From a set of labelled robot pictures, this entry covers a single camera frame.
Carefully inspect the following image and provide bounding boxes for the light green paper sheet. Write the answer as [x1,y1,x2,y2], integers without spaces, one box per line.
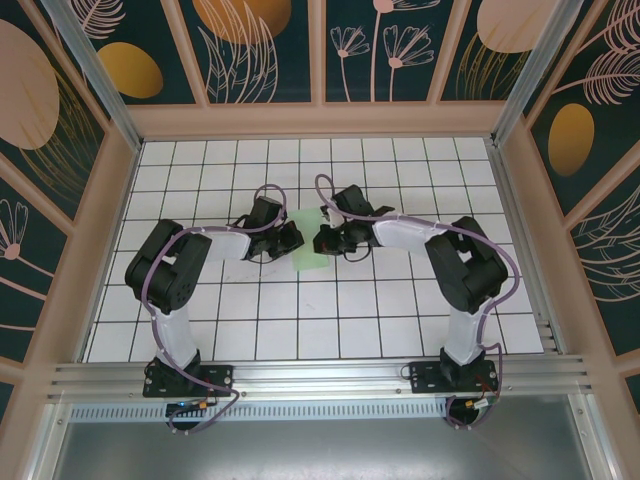
[289,207,331,274]

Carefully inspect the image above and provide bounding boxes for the grey metal sheet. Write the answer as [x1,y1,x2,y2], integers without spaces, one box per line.
[49,418,596,480]

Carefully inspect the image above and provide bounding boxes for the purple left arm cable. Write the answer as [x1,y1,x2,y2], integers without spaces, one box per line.
[141,183,289,436]

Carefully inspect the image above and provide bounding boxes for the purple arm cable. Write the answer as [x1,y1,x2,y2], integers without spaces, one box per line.
[141,183,289,436]
[314,173,521,432]

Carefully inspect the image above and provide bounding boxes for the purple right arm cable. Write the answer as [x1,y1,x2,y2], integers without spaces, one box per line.
[314,173,521,432]

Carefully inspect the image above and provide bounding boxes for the wall panel with pink flowers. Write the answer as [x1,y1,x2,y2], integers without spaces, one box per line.
[319,0,460,106]

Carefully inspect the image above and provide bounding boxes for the wall panel orange circle leaves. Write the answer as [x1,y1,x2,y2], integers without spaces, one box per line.
[178,0,324,106]

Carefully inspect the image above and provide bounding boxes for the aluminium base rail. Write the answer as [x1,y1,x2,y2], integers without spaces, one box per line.
[47,353,596,402]

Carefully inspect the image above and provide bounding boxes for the aluminium side rail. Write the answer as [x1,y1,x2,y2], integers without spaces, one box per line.
[487,138,564,355]

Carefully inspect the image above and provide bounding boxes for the wall panel pink circle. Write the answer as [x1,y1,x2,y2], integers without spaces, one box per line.
[438,0,559,105]

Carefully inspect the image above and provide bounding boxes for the wall panel with orange oval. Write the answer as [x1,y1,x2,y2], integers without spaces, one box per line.
[74,0,210,107]

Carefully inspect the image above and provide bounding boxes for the slotted grey cable duct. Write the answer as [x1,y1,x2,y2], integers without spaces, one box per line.
[69,402,451,422]

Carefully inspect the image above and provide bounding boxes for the aluminium corner post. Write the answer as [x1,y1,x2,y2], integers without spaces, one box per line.
[491,0,586,147]
[39,0,146,153]

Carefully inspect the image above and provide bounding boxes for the wall panel orange oval feather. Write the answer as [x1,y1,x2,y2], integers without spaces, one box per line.
[527,69,640,219]

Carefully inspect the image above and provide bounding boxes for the wall panel single pink flower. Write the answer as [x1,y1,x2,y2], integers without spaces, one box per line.
[0,149,77,369]

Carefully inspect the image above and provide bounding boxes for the wall panel large pink oval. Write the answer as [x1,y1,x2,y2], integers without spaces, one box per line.
[0,0,115,227]

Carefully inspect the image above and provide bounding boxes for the wall panel pink leaf outlines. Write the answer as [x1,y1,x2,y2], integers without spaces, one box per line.
[563,164,640,362]

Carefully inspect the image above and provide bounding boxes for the wall panel pink feather leaves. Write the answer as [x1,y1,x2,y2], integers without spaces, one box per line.
[519,0,640,121]

